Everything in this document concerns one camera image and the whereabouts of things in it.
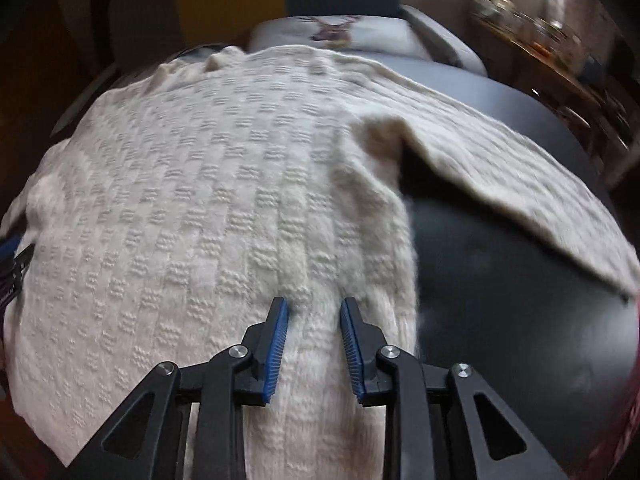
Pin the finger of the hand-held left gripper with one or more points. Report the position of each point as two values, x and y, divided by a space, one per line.
12 270

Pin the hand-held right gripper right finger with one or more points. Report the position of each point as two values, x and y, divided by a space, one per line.
352 350

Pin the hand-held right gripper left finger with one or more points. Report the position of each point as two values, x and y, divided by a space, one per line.
277 350

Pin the cream knit sweater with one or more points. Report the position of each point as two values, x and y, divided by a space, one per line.
200 185

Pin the brown wooden wardrobe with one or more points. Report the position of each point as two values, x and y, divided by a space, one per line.
20 110

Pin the black upright panel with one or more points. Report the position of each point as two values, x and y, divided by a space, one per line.
102 20

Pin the deer print pillow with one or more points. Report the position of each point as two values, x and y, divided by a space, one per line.
330 35

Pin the wooden side desk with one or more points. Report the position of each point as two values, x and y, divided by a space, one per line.
550 75

